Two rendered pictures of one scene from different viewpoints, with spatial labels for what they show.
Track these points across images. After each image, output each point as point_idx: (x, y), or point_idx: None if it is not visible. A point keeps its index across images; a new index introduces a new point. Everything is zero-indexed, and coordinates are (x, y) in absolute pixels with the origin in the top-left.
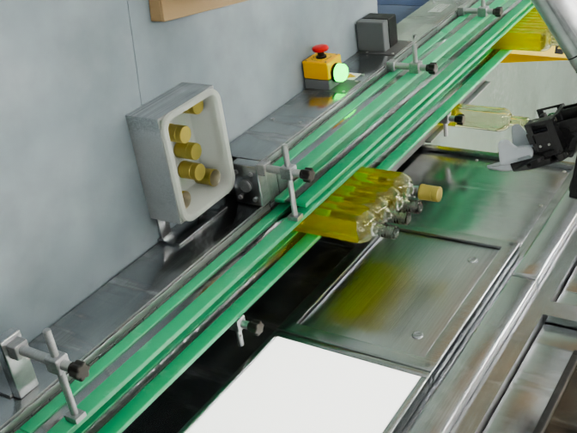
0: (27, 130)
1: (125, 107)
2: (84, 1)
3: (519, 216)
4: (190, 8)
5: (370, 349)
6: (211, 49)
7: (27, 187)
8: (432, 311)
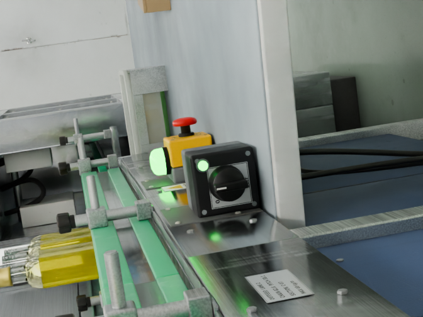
0: (142, 41)
1: (155, 60)
2: None
3: None
4: (138, 0)
5: (0, 287)
6: (169, 50)
7: None
8: None
